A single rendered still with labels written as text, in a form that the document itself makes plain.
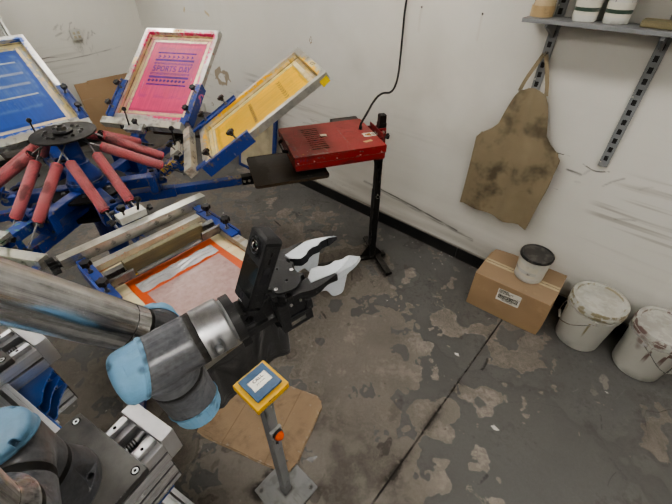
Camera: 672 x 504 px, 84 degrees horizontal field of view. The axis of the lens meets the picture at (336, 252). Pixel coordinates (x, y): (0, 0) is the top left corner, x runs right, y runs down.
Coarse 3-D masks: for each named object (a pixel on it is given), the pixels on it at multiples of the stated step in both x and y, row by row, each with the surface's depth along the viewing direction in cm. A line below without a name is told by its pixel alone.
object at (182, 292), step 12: (168, 264) 162; (144, 276) 157; (180, 276) 157; (132, 288) 151; (156, 288) 151; (168, 288) 151; (180, 288) 151; (192, 288) 151; (204, 288) 151; (144, 300) 146; (156, 300) 146; (168, 300) 146; (180, 300) 146; (192, 300) 146; (204, 300) 146; (216, 300) 146; (180, 312) 141
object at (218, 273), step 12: (192, 252) 169; (216, 252) 169; (228, 252) 169; (204, 264) 162; (216, 264) 162; (228, 264) 162; (240, 264) 162; (192, 276) 157; (204, 276) 157; (216, 276) 157; (228, 276) 157; (216, 288) 151; (228, 288) 151
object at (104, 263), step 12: (192, 216) 185; (168, 228) 177; (180, 228) 179; (144, 240) 170; (156, 240) 172; (228, 240) 176; (240, 240) 170; (120, 252) 163; (132, 252) 166; (96, 264) 157; (108, 264) 160; (216, 360) 124
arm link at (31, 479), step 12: (0, 468) 44; (0, 480) 43; (12, 480) 46; (24, 480) 49; (36, 480) 49; (48, 480) 54; (0, 492) 42; (12, 492) 45; (24, 492) 47; (36, 492) 48; (48, 492) 52; (60, 492) 56
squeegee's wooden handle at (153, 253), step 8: (200, 224) 168; (184, 232) 163; (192, 232) 166; (200, 232) 169; (168, 240) 159; (176, 240) 161; (184, 240) 164; (192, 240) 168; (152, 248) 155; (160, 248) 157; (168, 248) 160; (176, 248) 163; (136, 256) 151; (144, 256) 153; (152, 256) 156; (160, 256) 159; (128, 264) 149; (136, 264) 152; (144, 264) 155; (136, 272) 153
